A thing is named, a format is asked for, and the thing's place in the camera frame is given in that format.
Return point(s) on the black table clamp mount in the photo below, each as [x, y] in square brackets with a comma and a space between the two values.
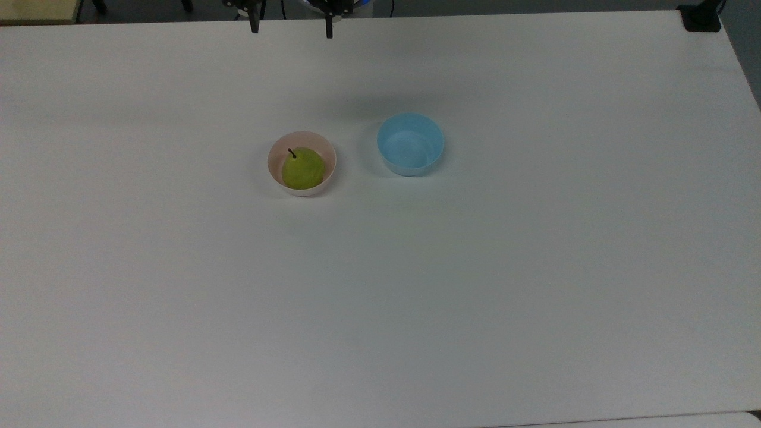
[700, 18]

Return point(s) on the blue plastic bowl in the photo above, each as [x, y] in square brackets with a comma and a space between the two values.
[410, 145]

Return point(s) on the green pear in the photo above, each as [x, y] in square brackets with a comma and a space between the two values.
[302, 169]

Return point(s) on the wooden side table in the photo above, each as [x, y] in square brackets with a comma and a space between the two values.
[35, 9]

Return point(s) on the black Franka gripper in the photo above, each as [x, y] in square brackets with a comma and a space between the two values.
[324, 5]

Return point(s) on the pink plastic bowl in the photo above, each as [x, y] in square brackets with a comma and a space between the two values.
[279, 160]

